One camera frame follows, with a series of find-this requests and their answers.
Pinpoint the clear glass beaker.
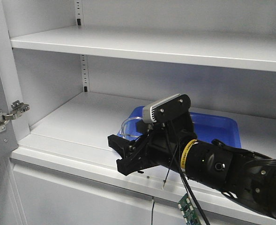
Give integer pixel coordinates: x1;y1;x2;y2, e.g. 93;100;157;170
118;116;142;141

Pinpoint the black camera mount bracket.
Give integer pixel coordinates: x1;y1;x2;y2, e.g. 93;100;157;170
153;94;197;142

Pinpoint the grey upper cabinet shelf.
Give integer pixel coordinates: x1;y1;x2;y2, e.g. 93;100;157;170
11;26;276;72

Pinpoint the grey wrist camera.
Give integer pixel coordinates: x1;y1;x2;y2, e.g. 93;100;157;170
142;94;180;124

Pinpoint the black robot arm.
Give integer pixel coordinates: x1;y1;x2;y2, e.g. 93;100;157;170
108;119;276;219

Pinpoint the black braided cable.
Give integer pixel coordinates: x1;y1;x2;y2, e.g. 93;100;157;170
163;131;211;225

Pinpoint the steel door hinge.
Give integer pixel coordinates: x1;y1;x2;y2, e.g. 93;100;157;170
0;100;30;133

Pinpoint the green circuit board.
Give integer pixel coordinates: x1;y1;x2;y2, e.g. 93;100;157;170
178;193;201;225

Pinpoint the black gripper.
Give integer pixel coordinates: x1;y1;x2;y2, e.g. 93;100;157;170
108;130;192;176

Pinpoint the grey metal cabinet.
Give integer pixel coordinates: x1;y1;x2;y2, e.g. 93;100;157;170
0;0;276;225

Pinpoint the blue plastic tray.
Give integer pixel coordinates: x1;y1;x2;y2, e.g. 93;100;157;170
129;106;241;148

